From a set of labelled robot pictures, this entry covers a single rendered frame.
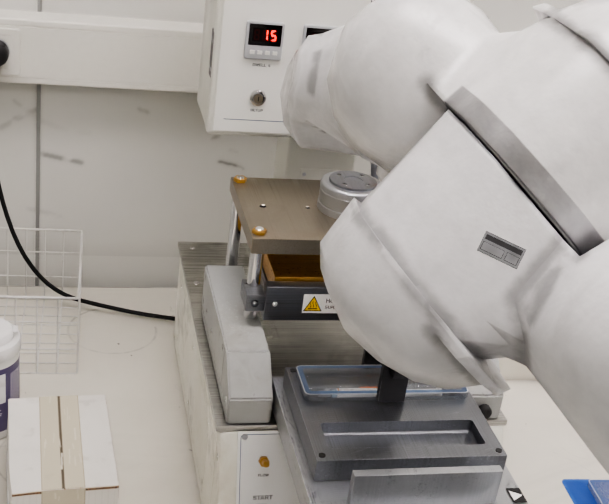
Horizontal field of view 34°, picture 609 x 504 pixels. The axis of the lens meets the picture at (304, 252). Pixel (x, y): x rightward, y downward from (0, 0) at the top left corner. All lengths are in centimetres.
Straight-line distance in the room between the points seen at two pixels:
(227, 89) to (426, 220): 85
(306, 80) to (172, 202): 104
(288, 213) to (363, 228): 73
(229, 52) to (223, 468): 51
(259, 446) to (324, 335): 23
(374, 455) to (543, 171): 60
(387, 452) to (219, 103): 52
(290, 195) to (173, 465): 39
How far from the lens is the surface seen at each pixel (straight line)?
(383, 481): 98
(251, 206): 122
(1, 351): 133
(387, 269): 47
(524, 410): 160
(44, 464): 122
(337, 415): 106
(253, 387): 113
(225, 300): 123
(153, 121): 167
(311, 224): 119
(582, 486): 148
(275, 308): 117
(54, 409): 131
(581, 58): 48
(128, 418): 144
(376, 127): 54
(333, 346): 130
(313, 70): 70
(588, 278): 43
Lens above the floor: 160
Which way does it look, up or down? 26 degrees down
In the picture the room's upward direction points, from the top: 8 degrees clockwise
